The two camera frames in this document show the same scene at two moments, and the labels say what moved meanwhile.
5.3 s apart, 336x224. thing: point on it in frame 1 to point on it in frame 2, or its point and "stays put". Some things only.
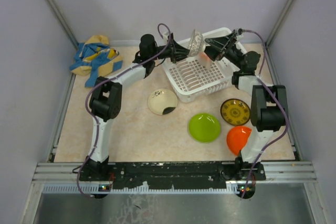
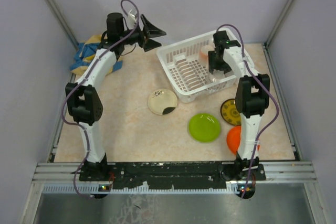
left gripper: (177, 51) to (149, 31)
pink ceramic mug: (204, 60) stays put
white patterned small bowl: (198, 44) to (216, 75)
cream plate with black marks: (162, 102) stays put
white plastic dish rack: (193, 77) stays put
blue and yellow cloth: (95, 57) stays put
